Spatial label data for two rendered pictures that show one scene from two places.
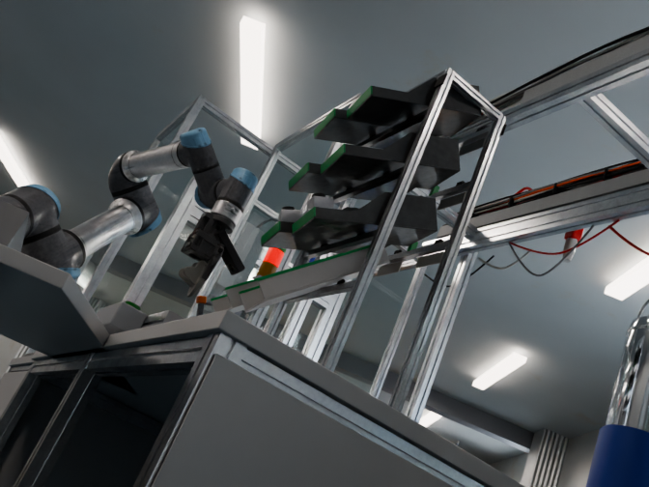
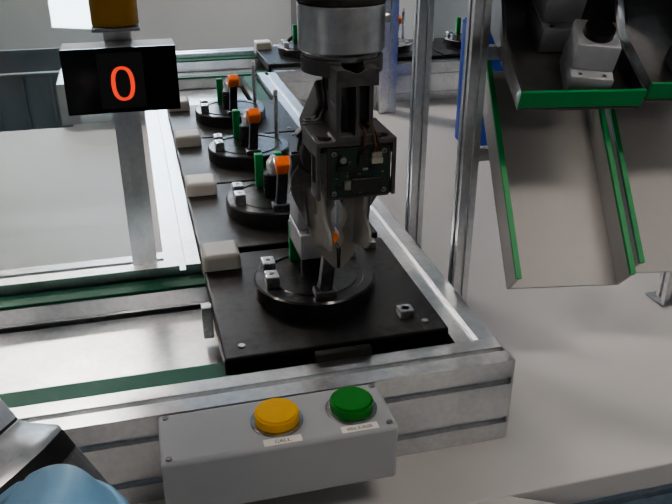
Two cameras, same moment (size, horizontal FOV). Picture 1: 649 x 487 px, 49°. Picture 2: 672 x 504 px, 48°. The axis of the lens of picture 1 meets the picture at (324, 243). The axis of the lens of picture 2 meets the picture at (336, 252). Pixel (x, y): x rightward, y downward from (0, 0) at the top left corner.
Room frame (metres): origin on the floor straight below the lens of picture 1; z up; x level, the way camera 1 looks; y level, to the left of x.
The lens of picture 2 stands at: (1.60, 0.92, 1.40)
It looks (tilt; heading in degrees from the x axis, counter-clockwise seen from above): 26 degrees down; 279
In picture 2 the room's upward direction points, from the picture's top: straight up
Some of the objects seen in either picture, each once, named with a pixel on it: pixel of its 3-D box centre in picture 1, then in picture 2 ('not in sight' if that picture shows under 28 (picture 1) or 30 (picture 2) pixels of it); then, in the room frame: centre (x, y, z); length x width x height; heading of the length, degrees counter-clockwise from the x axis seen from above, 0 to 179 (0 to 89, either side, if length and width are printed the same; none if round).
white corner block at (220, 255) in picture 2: not in sight; (220, 262); (1.88, 0.10, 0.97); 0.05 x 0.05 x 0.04; 24
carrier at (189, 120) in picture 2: not in sight; (229, 96); (2.05, -0.53, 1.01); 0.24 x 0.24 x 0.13; 24
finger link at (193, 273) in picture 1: (193, 275); (358, 229); (1.68, 0.26, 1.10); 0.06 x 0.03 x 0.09; 114
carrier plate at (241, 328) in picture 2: not in sight; (314, 296); (1.75, 0.15, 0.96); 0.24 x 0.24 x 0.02; 24
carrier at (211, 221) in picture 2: not in sight; (273, 180); (1.85, -0.08, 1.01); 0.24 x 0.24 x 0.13; 24
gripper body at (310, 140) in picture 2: (209, 240); (343, 124); (1.70, 0.27, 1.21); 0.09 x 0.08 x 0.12; 114
